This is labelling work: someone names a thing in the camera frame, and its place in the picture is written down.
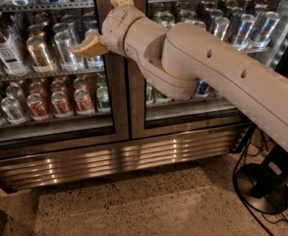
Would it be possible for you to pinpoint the green can lower right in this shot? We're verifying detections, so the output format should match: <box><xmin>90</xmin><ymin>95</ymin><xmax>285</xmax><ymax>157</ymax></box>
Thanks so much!
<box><xmin>154</xmin><ymin>89</ymin><xmax>172</xmax><ymax>103</ymax></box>

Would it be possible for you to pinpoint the stainless fridge bottom grille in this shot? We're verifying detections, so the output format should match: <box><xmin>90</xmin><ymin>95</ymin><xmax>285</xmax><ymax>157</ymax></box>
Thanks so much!
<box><xmin>0</xmin><ymin>121</ymin><xmax>250</xmax><ymax>193</ymax></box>

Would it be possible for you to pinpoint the orange soda can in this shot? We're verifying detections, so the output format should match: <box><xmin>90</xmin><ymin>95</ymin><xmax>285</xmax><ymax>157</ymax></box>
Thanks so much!
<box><xmin>74</xmin><ymin>88</ymin><xmax>94</xmax><ymax>114</ymax></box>
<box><xmin>51</xmin><ymin>91</ymin><xmax>73</xmax><ymax>118</ymax></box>
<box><xmin>27</xmin><ymin>93</ymin><xmax>50</xmax><ymax>120</ymax></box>

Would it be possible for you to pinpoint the gold drink can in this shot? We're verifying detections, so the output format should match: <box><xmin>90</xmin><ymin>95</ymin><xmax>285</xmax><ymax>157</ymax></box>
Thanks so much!
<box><xmin>27</xmin><ymin>36</ymin><xmax>56</xmax><ymax>73</ymax></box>

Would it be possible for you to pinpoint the silver can lower left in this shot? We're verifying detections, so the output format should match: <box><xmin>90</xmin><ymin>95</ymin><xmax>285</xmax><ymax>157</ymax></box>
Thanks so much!
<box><xmin>1</xmin><ymin>97</ymin><xmax>28</xmax><ymax>124</ymax></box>

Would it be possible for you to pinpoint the orange soda can left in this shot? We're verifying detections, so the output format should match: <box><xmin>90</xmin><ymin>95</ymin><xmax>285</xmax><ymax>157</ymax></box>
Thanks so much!
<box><xmin>27</xmin><ymin>93</ymin><xmax>50</xmax><ymax>120</ymax></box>

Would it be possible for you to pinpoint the orange soda can middle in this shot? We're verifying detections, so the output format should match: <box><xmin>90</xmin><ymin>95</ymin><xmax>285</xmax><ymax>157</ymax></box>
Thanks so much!
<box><xmin>51</xmin><ymin>91</ymin><xmax>73</xmax><ymax>118</ymax></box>

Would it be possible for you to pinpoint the silver tall can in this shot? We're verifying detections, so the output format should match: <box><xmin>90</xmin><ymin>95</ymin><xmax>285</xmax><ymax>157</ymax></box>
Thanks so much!
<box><xmin>54</xmin><ymin>31</ymin><xmax>84</xmax><ymax>72</ymax></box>

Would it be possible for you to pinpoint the brown tea bottle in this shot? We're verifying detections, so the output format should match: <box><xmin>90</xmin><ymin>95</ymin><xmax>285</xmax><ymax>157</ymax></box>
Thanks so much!
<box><xmin>0</xmin><ymin>28</ymin><xmax>29</xmax><ymax>76</ymax></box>

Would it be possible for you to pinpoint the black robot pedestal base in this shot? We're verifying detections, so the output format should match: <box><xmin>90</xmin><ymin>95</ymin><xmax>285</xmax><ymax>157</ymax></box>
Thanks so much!
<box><xmin>235</xmin><ymin>145</ymin><xmax>288</xmax><ymax>214</ymax></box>

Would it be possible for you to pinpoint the glass fridge door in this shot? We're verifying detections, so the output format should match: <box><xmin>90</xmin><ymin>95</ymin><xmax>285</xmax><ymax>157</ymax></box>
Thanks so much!
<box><xmin>0</xmin><ymin>0</ymin><xmax>128</xmax><ymax>160</ymax></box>
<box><xmin>128</xmin><ymin>0</ymin><xmax>288</xmax><ymax>139</ymax></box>

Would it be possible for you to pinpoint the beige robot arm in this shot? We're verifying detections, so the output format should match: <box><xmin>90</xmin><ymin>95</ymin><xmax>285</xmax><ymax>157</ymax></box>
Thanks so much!
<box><xmin>70</xmin><ymin>0</ymin><xmax>288</xmax><ymax>152</ymax></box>

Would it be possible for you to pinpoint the orange soda can right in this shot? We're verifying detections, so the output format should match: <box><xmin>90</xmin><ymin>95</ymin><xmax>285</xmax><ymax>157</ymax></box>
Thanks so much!
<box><xmin>74</xmin><ymin>88</ymin><xmax>94</xmax><ymax>114</ymax></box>

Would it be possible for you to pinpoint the green soda can left door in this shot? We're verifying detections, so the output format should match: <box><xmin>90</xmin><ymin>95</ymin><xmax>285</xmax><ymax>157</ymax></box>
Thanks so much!
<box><xmin>96</xmin><ymin>87</ymin><xmax>111</xmax><ymax>112</ymax></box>

